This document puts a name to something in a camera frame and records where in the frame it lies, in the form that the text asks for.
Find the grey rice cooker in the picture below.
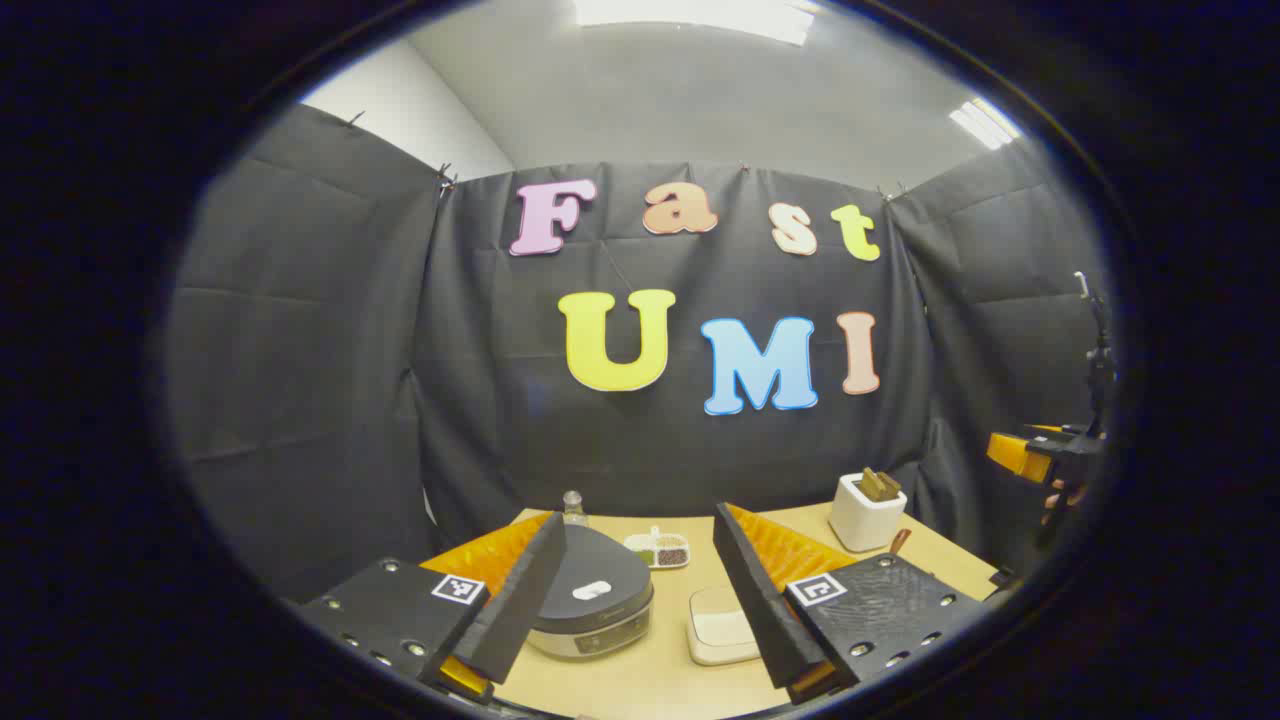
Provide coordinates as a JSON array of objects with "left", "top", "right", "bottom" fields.
[{"left": 525, "top": 525, "right": 656, "bottom": 659}]

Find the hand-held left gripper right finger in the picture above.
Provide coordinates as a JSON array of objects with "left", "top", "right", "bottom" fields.
[{"left": 712, "top": 503, "right": 1001, "bottom": 706}]

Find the white toaster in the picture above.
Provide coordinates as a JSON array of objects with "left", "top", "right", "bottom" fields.
[{"left": 828, "top": 472, "right": 909, "bottom": 553}]

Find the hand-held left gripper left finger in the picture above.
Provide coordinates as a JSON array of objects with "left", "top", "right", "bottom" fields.
[{"left": 300, "top": 512, "right": 568, "bottom": 701}]

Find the white divided bean dish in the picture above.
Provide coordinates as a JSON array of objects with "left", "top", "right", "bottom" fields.
[{"left": 623, "top": 527, "right": 691, "bottom": 571}]

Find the black backdrop cloth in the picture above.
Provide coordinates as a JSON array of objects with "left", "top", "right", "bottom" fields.
[{"left": 165, "top": 103, "right": 1113, "bottom": 606}]

